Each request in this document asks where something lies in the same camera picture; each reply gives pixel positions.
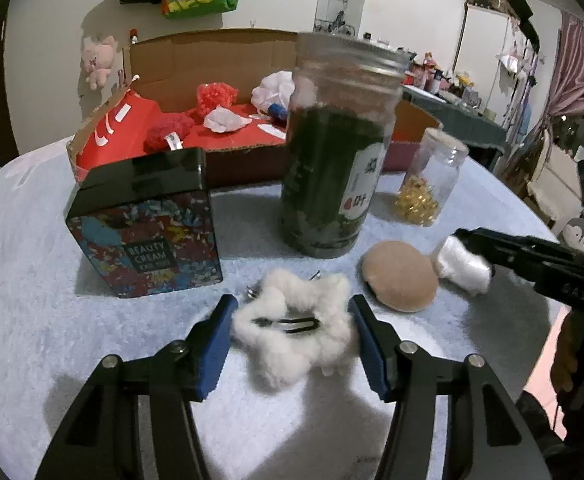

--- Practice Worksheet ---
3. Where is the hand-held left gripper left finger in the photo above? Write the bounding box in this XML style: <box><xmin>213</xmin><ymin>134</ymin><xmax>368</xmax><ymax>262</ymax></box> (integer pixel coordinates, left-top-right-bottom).
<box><xmin>34</xmin><ymin>294</ymin><xmax>240</xmax><ymax>480</ymax></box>

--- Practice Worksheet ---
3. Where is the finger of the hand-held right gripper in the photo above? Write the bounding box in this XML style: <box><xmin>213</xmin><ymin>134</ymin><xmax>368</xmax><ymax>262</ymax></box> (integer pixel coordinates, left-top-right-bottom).
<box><xmin>489</xmin><ymin>256</ymin><xmax>547</xmax><ymax>288</ymax></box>
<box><xmin>453</xmin><ymin>228</ymin><xmax>584</xmax><ymax>263</ymax></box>

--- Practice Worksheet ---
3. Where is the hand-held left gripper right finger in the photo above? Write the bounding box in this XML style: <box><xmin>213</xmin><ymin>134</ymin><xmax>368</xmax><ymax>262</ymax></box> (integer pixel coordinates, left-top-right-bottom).
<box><xmin>347</xmin><ymin>294</ymin><xmax>542</xmax><ymax>480</ymax></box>

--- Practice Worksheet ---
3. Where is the white cotton wad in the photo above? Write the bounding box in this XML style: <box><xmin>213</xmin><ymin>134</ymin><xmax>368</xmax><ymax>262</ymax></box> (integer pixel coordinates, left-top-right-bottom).
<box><xmin>431</xmin><ymin>236</ymin><xmax>495</xmax><ymax>295</ymax></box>

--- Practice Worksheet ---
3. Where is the white fluffy hair clip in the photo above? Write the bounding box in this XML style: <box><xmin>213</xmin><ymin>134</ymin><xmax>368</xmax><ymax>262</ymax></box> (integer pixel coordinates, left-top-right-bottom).
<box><xmin>229</xmin><ymin>269</ymin><xmax>363</xmax><ymax>391</ymax></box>

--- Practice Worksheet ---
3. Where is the red yarn hair clip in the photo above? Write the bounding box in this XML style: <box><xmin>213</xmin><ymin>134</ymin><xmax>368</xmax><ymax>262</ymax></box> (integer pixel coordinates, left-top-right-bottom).
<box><xmin>143</xmin><ymin>112</ymin><xmax>196</xmax><ymax>154</ymax></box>

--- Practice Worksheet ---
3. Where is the white soft cloth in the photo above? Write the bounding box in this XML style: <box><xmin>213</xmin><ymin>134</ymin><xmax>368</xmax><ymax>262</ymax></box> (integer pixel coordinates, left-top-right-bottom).
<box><xmin>203</xmin><ymin>106</ymin><xmax>253</xmax><ymax>134</ymax></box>

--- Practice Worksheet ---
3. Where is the cardboard box with red lining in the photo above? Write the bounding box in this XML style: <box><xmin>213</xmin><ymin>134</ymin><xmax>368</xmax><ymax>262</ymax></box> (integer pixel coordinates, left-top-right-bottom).
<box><xmin>67</xmin><ymin>29</ymin><xmax>445</xmax><ymax>192</ymax></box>

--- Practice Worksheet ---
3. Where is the person's right forearm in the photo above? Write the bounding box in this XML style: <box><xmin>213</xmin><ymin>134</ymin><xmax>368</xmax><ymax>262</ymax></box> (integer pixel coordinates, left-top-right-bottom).
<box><xmin>514</xmin><ymin>390</ymin><xmax>584</xmax><ymax>480</ymax></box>

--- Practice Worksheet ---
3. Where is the person's right hand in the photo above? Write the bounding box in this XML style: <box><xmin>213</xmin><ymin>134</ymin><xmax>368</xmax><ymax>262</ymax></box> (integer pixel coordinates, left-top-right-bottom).
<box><xmin>550</xmin><ymin>310</ymin><xmax>584</xmax><ymax>402</ymax></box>

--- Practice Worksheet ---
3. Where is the grey and white plush figure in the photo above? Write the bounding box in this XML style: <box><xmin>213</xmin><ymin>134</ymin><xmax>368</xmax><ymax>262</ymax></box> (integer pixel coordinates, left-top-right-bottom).
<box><xmin>562</xmin><ymin>215</ymin><xmax>584</xmax><ymax>254</ymax></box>

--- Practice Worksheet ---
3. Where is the beige round powder puff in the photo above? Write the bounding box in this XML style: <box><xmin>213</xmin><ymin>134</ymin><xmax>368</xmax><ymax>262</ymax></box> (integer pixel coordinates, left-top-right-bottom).
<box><xmin>361</xmin><ymin>241</ymin><xmax>440</xmax><ymax>314</ymax></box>

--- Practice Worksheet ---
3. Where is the small jar of yellow capsules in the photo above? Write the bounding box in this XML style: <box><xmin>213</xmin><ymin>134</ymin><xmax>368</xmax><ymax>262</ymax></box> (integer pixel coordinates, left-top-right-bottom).
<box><xmin>394</xmin><ymin>127</ymin><xmax>470</xmax><ymax>228</ymax></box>

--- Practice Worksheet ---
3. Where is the dresser with green cloth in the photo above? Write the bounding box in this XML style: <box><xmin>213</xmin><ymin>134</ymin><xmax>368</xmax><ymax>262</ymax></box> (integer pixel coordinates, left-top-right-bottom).
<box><xmin>397</xmin><ymin>85</ymin><xmax>508</xmax><ymax>150</ymax></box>

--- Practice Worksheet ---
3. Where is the floral print tin box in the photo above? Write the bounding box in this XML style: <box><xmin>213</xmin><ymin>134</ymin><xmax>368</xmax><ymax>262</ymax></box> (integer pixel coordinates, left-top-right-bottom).
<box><xmin>66</xmin><ymin>147</ymin><xmax>223</xmax><ymax>300</ymax></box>

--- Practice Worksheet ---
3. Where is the pink box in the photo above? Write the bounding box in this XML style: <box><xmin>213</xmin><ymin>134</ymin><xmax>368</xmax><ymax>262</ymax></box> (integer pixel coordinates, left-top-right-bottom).
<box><xmin>382</xmin><ymin>140</ymin><xmax>425</xmax><ymax>174</ymax></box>

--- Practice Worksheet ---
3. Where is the glass jar of green leaves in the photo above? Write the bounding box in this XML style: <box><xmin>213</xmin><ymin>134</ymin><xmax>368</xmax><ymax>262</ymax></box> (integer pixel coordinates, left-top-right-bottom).
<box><xmin>279</xmin><ymin>31</ymin><xmax>407</xmax><ymax>260</ymax></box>

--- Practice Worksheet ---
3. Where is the row of bottles and figurines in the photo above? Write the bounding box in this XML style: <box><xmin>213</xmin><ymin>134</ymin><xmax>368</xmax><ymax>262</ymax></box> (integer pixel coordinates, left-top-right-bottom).
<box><xmin>362</xmin><ymin>30</ymin><xmax>488</xmax><ymax>112</ymax></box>

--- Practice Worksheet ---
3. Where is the grey-blue fleece table cover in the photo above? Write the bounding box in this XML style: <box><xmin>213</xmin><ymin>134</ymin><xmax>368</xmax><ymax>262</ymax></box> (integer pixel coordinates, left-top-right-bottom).
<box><xmin>0</xmin><ymin>135</ymin><xmax>568</xmax><ymax>480</ymax></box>

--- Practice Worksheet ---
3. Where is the red pompom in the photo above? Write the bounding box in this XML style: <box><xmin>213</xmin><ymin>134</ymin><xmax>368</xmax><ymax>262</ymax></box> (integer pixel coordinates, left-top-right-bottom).
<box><xmin>196</xmin><ymin>81</ymin><xmax>239</xmax><ymax>120</ymax></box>

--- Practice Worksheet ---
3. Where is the pale pink bath pouf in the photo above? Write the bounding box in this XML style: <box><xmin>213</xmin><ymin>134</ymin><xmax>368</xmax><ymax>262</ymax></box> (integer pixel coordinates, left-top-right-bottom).
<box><xmin>251</xmin><ymin>71</ymin><xmax>295</xmax><ymax>121</ymax></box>

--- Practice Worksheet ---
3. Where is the pink plush pig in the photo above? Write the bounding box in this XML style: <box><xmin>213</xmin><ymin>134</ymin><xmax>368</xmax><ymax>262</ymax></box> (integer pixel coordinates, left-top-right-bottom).
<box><xmin>81</xmin><ymin>35</ymin><xmax>118</xmax><ymax>92</ymax></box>

